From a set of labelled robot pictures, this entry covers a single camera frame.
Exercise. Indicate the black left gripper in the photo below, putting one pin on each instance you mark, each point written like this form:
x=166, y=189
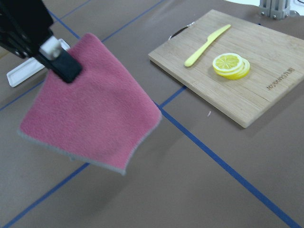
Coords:
x=25, y=32

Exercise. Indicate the pink microfiber cloth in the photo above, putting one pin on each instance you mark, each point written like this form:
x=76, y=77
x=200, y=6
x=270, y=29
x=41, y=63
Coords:
x=100, y=118

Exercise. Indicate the white rectangular tray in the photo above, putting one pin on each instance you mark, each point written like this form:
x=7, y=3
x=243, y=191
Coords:
x=28, y=71

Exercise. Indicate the yellow plastic knife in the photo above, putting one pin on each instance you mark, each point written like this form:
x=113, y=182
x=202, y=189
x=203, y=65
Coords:
x=210, y=39

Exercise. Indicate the yellow lemon slices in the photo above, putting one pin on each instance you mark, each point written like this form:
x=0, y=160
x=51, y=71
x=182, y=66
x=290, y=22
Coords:
x=231, y=66

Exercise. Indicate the bamboo cutting board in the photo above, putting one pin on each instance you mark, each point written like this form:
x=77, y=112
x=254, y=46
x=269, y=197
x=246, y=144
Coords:
x=276, y=65

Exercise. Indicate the aluminium frame post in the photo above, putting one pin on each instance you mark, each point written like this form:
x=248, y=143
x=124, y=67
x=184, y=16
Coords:
x=277, y=9

